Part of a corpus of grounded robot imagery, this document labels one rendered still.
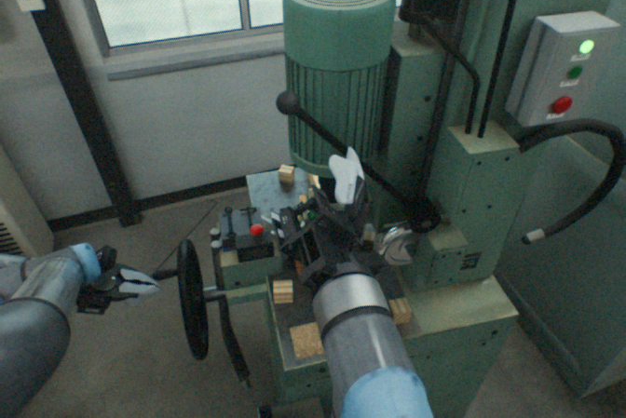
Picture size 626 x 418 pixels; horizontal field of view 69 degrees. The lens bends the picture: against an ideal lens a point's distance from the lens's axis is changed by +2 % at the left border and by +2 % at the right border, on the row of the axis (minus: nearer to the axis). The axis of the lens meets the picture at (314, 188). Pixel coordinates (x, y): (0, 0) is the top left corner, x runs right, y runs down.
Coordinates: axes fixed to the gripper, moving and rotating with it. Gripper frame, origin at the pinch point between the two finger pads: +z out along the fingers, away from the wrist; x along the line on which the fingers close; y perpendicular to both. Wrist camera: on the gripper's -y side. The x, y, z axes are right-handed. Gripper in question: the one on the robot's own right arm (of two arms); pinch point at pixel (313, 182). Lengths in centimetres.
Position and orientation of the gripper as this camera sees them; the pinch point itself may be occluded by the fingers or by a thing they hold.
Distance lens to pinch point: 64.0
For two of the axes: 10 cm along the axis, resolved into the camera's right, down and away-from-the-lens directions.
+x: -7.3, 6.1, 3.1
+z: -2.4, -6.5, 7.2
